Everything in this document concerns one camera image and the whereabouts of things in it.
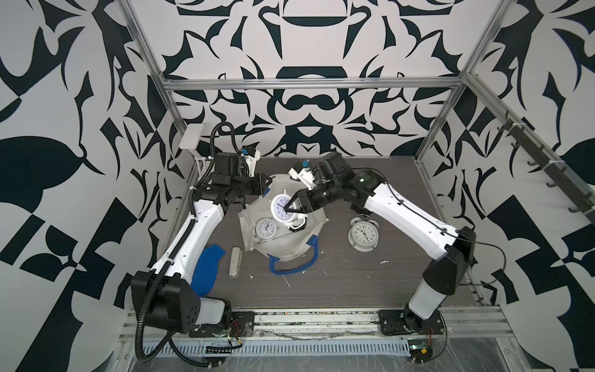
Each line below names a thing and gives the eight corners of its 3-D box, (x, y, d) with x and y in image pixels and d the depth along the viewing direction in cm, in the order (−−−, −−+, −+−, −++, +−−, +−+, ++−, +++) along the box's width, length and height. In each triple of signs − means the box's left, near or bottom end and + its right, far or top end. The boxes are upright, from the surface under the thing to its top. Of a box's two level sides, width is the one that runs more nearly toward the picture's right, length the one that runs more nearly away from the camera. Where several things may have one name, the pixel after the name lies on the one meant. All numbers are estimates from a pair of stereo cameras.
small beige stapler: (228, 277, 84) (226, 275, 82) (233, 250, 91) (232, 246, 89) (238, 277, 84) (236, 275, 82) (242, 250, 91) (241, 246, 89)
